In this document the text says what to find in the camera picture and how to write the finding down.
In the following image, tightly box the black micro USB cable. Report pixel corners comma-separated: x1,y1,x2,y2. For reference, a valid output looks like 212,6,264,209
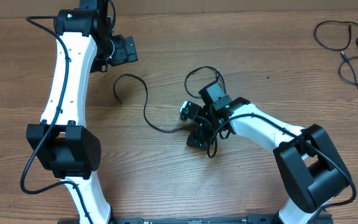
313,19,358,66

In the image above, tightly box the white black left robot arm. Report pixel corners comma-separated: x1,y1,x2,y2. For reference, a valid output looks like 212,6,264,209
26,0,137,223

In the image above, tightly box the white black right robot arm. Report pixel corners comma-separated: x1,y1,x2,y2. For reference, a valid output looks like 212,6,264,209
180,82,354,223

